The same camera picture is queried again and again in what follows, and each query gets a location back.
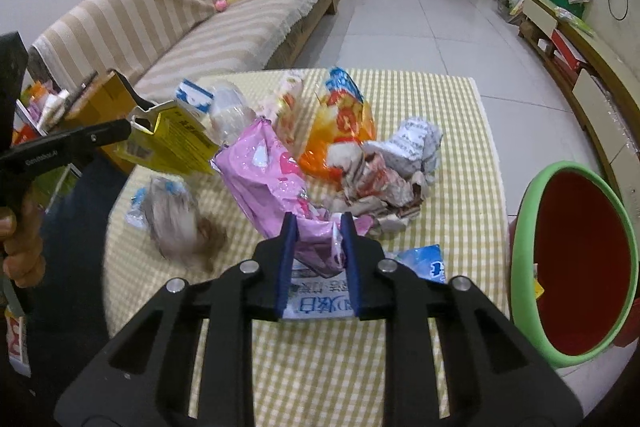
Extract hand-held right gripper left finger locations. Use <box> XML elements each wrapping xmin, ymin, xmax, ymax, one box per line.
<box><xmin>52</xmin><ymin>212</ymin><xmax>301</xmax><ymax>427</ymax></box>

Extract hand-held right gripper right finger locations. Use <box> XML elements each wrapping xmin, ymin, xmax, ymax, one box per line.
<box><xmin>341</xmin><ymin>212</ymin><xmax>583</xmax><ymax>427</ymax></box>

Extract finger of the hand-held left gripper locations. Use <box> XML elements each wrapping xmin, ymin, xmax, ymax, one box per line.
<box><xmin>70</xmin><ymin>119</ymin><xmax>132</xmax><ymax>154</ymax></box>

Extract yellow card package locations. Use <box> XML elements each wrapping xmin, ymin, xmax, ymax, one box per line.
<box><xmin>112</xmin><ymin>99</ymin><xmax>222</xmax><ymax>176</ymax></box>

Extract pink plastic bag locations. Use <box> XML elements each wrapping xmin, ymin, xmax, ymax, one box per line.
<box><xmin>210</xmin><ymin>119</ymin><xmax>374</xmax><ymax>278</ymax></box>

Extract blue white milk carton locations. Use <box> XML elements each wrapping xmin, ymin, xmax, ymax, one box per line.
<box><xmin>175</xmin><ymin>79</ymin><xmax>216</xmax><ymax>118</ymax></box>

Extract grey plastic wrapper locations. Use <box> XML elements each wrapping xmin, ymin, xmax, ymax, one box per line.
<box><xmin>125</xmin><ymin>176</ymin><xmax>227</xmax><ymax>274</ymax></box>

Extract clear plastic bag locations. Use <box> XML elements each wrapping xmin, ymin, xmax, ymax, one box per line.
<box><xmin>207</xmin><ymin>81</ymin><xmax>259</xmax><ymax>144</ymax></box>

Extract orange plastic bag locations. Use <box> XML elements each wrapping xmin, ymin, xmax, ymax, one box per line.
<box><xmin>297</xmin><ymin>67</ymin><xmax>377</xmax><ymax>184</ymax></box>

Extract green-rimmed red trash bin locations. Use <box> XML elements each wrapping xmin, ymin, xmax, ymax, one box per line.
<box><xmin>509</xmin><ymin>161</ymin><xmax>640</xmax><ymax>370</ymax></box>

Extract person's left hand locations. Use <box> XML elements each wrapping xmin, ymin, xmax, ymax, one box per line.
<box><xmin>0</xmin><ymin>202</ymin><xmax>47</xmax><ymax>295</ymax></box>

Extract brown cardboard box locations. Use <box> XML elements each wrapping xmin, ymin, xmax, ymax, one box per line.
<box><xmin>62</xmin><ymin>69</ymin><xmax>152</xmax><ymax>174</ymax></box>

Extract white packet blue print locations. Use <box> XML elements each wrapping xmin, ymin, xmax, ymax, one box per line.
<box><xmin>282</xmin><ymin>257</ymin><xmax>359</xmax><ymax>323</ymax></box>

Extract crumpled brown paper wrapper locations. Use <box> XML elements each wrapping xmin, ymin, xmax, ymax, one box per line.
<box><xmin>324</xmin><ymin>142</ymin><xmax>427</xmax><ymax>239</ymax></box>

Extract person's dark blue trousers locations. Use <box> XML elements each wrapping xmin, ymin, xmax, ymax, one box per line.
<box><xmin>20</xmin><ymin>154</ymin><xmax>128</xmax><ymax>358</ymax></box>

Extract striped beige sofa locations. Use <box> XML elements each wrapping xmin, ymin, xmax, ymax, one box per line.
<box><xmin>27</xmin><ymin>0</ymin><xmax>347</xmax><ymax>108</ymax></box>

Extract crumpled white paper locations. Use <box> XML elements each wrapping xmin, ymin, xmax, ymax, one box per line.
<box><xmin>374</xmin><ymin>117</ymin><xmax>444</xmax><ymax>188</ymax></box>

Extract pink white snack wrapper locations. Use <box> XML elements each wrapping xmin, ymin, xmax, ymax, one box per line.
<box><xmin>264</xmin><ymin>72</ymin><xmax>304</xmax><ymax>134</ymax></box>

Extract red flat box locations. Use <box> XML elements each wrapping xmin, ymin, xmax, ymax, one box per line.
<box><xmin>550</xmin><ymin>29</ymin><xmax>589</xmax><ymax>74</ymax></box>

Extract cream wooden tv cabinet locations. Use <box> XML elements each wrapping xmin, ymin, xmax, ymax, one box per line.
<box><xmin>517</xmin><ymin>0</ymin><xmax>640</xmax><ymax>208</ymax></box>

